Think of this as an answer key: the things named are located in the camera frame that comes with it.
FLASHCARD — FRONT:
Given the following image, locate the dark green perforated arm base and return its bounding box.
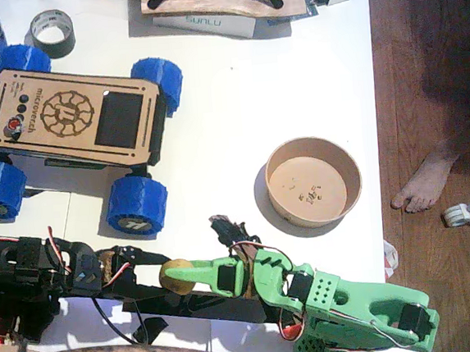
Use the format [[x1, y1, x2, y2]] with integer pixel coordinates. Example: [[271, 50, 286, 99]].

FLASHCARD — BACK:
[[292, 328, 375, 352]]

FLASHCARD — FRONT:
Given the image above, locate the black perforated arm base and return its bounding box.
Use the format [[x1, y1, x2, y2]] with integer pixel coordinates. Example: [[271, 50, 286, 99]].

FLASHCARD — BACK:
[[0, 298, 65, 349]]

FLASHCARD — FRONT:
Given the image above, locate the brown paper bowl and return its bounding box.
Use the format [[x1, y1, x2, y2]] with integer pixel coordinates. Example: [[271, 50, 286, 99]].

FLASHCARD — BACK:
[[262, 131, 367, 232]]

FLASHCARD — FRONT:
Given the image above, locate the long black bar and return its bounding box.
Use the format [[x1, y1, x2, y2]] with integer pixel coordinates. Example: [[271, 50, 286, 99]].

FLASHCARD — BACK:
[[59, 277, 281, 342]]

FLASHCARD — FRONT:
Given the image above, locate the black tape scrap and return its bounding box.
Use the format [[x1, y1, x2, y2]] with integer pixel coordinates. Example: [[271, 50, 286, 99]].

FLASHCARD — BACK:
[[130, 315, 171, 347]]

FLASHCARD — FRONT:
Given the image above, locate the white paper sheet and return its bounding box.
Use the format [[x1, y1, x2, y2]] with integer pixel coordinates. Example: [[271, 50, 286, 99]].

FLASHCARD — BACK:
[[0, 185, 76, 247]]

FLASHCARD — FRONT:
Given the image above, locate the white red plastic bag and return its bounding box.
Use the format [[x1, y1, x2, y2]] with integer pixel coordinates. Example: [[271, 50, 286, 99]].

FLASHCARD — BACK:
[[382, 239, 401, 281]]

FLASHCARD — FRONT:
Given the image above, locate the white tape roll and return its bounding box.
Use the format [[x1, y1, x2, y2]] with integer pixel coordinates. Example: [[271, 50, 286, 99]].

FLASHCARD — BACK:
[[441, 203, 470, 230]]

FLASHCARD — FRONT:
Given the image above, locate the white Sunlu box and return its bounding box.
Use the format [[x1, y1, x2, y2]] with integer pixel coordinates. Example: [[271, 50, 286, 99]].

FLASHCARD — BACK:
[[150, 7, 259, 49]]

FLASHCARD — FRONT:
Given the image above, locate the brown wooden board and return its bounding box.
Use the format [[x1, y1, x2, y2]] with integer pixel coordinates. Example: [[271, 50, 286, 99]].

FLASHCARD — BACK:
[[139, 0, 308, 31]]

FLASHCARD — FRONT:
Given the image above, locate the bare lower leg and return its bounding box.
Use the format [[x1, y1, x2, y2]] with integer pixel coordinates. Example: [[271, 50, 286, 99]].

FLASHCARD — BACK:
[[425, 93, 470, 168]]

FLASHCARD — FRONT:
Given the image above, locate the white red servo cable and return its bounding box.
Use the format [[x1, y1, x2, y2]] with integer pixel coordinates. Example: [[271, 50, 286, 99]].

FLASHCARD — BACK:
[[100, 261, 135, 288]]

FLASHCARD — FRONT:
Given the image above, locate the small black wired module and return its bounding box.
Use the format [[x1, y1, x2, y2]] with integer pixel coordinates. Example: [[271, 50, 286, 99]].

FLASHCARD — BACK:
[[208, 213, 244, 251]]

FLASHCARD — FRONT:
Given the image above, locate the thin black cable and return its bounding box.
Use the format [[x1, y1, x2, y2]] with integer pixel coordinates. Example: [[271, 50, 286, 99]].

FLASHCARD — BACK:
[[91, 293, 143, 350]]

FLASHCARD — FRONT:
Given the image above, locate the white red black arm cable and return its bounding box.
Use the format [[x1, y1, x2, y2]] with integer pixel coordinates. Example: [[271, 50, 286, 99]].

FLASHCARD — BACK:
[[270, 287, 416, 352]]

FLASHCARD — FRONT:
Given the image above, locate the grey duct tape roll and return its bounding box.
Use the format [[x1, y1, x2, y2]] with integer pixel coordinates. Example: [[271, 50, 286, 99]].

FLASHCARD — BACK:
[[27, 7, 78, 62]]

